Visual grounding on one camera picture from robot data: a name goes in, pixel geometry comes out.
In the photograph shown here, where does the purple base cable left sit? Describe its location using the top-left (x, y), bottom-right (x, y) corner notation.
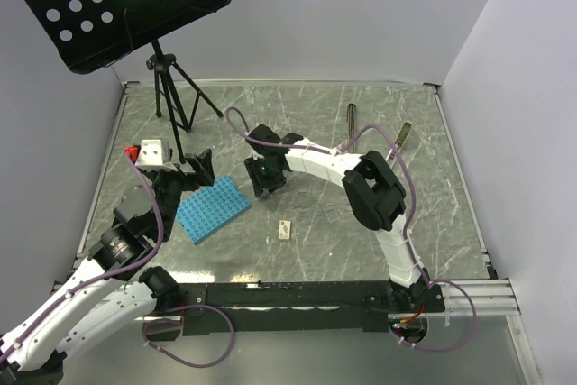
top-left (142, 304), bottom-right (235, 367)

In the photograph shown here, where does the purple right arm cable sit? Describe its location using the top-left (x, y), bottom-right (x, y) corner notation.
top-left (224, 107), bottom-right (452, 289)

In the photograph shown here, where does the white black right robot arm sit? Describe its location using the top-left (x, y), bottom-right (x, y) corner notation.
top-left (244, 124), bottom-right (444, 313)

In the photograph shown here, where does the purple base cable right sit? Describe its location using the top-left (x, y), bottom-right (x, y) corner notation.
top-left (389, 280), bottom-right (478, 353)

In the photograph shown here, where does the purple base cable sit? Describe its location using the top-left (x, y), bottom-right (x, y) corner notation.
top-left (142, 304), bottom-right (235, 367)
top-left (389, 280), bottom-right (478, 353)

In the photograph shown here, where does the beige black large stapler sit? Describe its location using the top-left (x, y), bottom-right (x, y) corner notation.
top-left (346, 103), bottom-right (357, 153)

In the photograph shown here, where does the blue studded building plate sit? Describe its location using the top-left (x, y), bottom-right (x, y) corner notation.
top-left (176, 176), bottom-right (251, 245)

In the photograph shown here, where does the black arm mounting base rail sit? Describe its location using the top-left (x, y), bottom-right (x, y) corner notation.
top-left (124, 280), bottom-right (445, 337)

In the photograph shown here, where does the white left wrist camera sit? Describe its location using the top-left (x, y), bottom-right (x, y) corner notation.
top-left (124, 138), bottom-right (177, 171)

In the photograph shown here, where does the pale green small stapler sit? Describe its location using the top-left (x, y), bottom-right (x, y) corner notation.
top-left (387, 122), bottom-right (412, 166)

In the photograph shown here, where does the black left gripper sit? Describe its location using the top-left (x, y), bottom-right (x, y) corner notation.
top-left (147, 147), bottom-right (214, 238)

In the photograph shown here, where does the black perforated music stand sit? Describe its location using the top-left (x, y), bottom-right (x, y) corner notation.
top-left (0, 0), bottom-right (233, 165)

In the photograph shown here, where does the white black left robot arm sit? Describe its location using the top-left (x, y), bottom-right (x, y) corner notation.
top-left (1, 141), bottom-right (215, 384)

